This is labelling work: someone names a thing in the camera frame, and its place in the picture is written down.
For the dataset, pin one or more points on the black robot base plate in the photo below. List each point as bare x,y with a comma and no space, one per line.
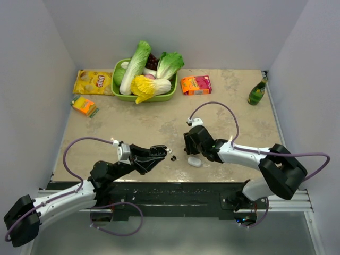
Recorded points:
152,199

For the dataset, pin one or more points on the pink onion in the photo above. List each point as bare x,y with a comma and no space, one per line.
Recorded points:
150,76

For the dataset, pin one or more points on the black earbud charging case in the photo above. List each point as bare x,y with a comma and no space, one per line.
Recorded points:
159,151

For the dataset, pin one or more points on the orange yellow sponge pack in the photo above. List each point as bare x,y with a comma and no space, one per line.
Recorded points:
84,106

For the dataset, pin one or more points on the dark red grapes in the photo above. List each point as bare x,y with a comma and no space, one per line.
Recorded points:
152,62

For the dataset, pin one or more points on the green leaf lettuce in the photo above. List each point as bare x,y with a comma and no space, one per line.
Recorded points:
168,65

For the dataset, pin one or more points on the yellow Lays chips bag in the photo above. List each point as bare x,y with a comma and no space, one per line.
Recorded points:
93,83

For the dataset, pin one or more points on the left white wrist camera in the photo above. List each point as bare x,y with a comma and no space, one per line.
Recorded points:
123,150

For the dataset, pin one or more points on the green napa cabbage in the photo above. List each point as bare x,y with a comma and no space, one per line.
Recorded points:
135,67

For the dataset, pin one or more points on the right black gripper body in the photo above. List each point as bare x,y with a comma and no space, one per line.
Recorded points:
192,148

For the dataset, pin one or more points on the green plastic basin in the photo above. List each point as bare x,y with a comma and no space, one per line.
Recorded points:
164,97

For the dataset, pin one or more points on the white radish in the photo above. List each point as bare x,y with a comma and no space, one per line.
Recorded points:
145,71

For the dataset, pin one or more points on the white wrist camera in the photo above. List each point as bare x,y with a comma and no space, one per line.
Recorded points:
192,122
123,150

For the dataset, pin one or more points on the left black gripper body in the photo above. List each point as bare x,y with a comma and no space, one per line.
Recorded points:
138,165

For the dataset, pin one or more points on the round green cabbage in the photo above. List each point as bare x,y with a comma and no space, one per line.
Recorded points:
119,75

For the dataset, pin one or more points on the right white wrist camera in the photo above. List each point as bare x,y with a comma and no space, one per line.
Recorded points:
192,122

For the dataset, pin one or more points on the yellow napa cabbage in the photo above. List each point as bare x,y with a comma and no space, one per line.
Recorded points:
145,88

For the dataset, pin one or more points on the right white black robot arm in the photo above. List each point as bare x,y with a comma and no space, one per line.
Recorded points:
281,175

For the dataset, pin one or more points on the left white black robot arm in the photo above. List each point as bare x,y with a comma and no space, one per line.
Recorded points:
28,216

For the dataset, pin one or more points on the green glass bottle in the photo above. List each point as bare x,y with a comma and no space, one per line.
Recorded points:
257,93

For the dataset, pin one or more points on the orange pink snack box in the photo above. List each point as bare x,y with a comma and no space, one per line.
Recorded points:
196,85

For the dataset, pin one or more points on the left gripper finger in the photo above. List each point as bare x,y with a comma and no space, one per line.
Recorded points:
159,150
150,162

